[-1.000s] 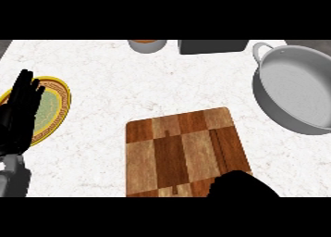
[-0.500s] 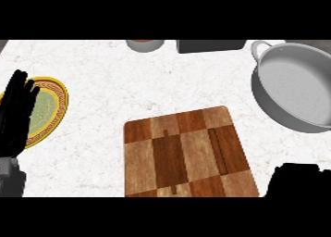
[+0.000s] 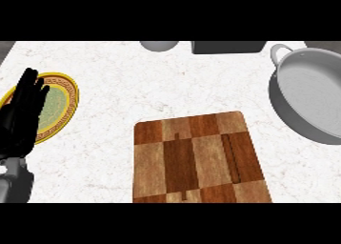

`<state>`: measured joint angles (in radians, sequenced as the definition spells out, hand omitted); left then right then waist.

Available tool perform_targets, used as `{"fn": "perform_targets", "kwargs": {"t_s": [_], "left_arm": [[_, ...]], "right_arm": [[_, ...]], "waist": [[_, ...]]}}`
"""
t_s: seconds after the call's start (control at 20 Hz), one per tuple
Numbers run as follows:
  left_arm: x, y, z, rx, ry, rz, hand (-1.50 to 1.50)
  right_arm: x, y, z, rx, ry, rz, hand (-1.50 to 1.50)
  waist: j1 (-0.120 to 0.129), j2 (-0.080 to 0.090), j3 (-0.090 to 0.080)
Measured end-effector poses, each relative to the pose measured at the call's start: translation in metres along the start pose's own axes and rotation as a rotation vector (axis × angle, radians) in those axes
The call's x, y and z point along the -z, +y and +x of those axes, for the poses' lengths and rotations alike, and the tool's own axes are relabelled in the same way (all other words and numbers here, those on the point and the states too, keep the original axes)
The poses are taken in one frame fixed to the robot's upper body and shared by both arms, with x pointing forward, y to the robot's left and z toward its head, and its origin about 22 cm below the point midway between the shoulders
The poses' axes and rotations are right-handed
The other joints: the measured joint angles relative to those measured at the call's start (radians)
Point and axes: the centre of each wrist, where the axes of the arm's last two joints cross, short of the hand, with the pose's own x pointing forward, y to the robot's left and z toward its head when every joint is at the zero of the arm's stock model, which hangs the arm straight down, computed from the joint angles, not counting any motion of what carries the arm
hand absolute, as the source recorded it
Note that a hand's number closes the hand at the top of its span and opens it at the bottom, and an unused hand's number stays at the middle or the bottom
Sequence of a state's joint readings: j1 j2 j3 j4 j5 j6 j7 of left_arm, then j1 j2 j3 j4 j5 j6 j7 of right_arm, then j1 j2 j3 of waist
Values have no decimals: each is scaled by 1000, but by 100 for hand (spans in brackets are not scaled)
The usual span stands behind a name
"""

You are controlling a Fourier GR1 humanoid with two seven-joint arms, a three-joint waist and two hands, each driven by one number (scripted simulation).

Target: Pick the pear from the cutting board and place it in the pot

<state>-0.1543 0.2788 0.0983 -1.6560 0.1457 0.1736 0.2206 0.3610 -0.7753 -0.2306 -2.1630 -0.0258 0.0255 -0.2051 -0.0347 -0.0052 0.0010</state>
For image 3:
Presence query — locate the yellow and green plate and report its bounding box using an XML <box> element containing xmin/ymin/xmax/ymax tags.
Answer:
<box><xmin>0</xmin><ymin>71</ymin><xmax>80</xmax><ymax>146</ymax></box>

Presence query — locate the dark grey box appliance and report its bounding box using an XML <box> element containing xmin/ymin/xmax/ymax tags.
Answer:
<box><xmin>191</xmin><ymin>40</ymin><xmax>269</xmax><ymax>55</ymax></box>

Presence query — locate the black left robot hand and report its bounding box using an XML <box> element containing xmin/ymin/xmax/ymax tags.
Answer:
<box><xmin>0</xmin><ymin>67</ymin><xmax>51</xmax><ymax>165</ymax></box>

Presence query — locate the checkered wooden cutting board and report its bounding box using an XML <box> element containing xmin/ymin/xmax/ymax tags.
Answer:
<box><xmin>132</xmin><ymin>111</ymin><xmax>273</xmax><ymax>204</ymax></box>

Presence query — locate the grey round bowl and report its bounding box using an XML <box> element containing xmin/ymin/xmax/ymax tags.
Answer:
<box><xmin>139</xmin><ymin>40</ymin><xmax>180</xmax><ymax>52</ymax></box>

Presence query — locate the grey pot with handle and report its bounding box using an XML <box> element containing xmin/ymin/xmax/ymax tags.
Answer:
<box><xmin>267</xmin><ymin>43</ymin><xmax>341</xmax><ymax>146</ymax></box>

